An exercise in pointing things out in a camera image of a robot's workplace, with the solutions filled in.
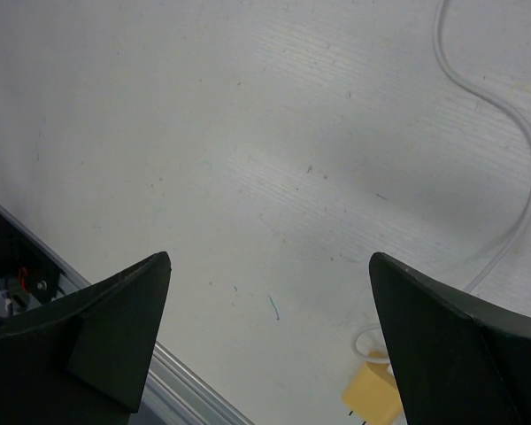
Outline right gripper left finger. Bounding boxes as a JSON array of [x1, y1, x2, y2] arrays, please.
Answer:
[[0, 251, 172, 414]]

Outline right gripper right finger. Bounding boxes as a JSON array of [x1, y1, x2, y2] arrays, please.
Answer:
[[369, 252, 531, 424]]

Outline yellow usb charger plug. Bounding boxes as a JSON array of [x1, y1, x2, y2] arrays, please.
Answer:
[[342, 362, 403, 425]]

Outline white usb cable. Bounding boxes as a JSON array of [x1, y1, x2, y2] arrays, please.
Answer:
[[352, 0, 531, 367]]

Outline aluminium front rail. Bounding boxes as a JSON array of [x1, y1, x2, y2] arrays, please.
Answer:
[[0, 205, 247, 424]]

